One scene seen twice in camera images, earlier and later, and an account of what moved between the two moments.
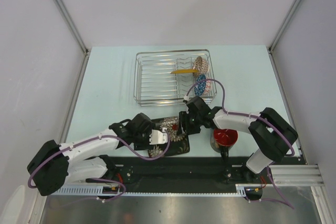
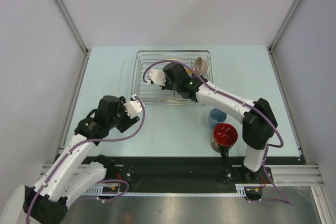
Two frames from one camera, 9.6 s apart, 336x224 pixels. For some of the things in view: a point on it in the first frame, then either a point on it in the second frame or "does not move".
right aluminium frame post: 294,5 does not move
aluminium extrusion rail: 287,175 does not move
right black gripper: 184,127 to 166,87
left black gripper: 144,146 to 128,121
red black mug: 222,140 does not move
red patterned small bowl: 201,65 does not move
